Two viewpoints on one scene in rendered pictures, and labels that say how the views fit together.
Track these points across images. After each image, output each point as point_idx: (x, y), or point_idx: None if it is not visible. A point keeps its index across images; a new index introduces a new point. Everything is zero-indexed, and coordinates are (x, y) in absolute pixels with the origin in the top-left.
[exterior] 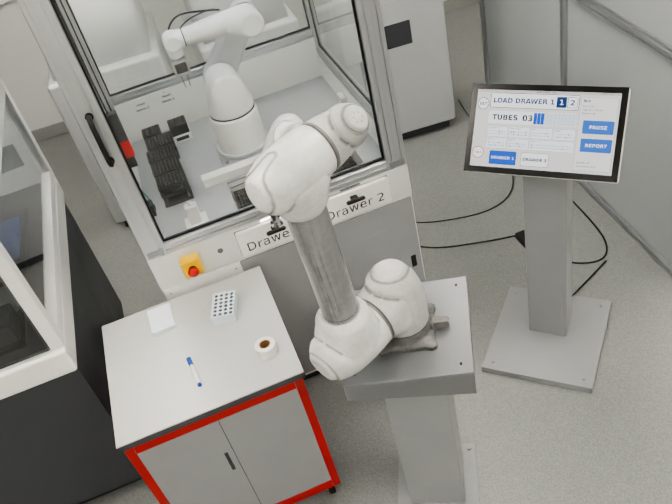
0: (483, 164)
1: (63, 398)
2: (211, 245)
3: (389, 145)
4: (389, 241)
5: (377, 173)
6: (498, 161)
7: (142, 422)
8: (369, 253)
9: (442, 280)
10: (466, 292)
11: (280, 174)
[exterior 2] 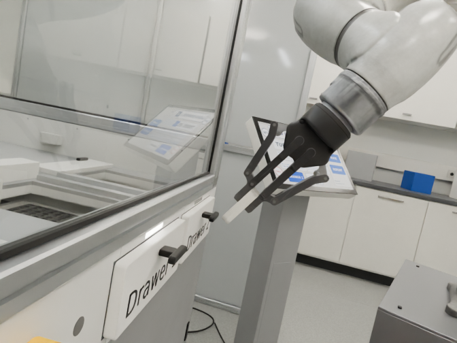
0: (287, 182)
1: None
2: (71, 305)
3: (219, 154)
4: (187, 299)
5: (209, 189)
6: (295, 180)
7: None
8: (177, 321)
9: (404, 267)
10: (434, 269)
11: None
